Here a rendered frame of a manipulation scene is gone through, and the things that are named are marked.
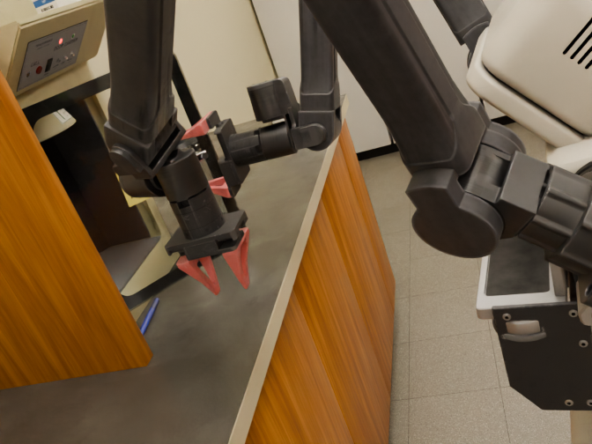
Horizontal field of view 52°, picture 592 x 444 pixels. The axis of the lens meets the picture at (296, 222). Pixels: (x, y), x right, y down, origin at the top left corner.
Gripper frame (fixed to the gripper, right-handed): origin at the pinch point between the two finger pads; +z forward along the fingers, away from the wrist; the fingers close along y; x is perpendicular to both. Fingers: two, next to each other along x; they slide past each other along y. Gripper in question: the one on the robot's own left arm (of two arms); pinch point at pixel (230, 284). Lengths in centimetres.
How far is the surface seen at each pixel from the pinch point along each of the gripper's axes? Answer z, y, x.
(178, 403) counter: 15.9, 14.1, 3.9
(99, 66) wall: -26, 75, -123
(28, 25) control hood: -40.5, 21.0, -16.1
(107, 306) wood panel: 2.5, 25.0, -6.3
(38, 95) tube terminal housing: -30, 32, -26
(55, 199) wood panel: -17.0, 23.8, -6.0
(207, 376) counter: 15.8, 11.0, -1.4
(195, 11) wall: -29, 75, -228
